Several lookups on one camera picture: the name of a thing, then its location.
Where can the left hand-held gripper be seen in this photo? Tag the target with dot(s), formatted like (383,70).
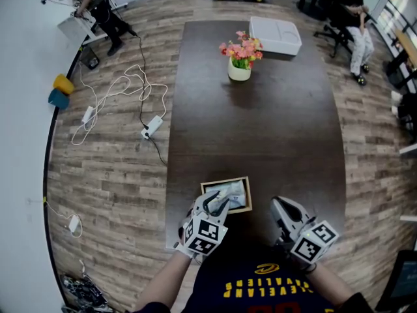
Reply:
(205,233)

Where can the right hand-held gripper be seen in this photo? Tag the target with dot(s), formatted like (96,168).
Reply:
(312,240)

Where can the pale blue tissue pack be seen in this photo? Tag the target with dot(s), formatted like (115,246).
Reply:
(234,191)

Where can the small wooden tray box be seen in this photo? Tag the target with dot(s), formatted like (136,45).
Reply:
(249,194)

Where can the person's right forearm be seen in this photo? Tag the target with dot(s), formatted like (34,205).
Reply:
(332,285)

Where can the person's left forearm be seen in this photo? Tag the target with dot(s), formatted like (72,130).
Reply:
(163,282)

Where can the person's left hand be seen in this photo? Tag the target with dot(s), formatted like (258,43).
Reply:
(184,248)

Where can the person's dark printed shirt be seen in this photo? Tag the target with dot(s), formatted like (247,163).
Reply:
(267,292)

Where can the dark brown table white legs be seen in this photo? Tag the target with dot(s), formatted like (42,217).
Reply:
(260,126)

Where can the black monitor screen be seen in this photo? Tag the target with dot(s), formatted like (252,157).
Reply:
(402,282)

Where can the white pot of pink flowers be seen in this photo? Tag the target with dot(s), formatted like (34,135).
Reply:
(239,72)

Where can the pile of black equipment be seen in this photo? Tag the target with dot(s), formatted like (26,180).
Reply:
(84,292)

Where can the white plastic bin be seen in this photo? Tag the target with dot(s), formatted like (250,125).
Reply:
(273,38)

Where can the teal waste bin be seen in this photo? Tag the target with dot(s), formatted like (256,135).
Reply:
(58,99)

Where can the black mesh waste basket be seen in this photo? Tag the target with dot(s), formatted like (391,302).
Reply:
(90,59)

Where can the yellow waste bin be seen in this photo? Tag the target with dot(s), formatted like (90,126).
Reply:
(63,84)

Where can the black office chair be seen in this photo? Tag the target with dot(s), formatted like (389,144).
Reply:
(337,28)

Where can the wooden top desk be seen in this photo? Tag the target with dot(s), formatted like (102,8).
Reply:
(408,46)

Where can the white desk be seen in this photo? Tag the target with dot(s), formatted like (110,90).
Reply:
(73,28)

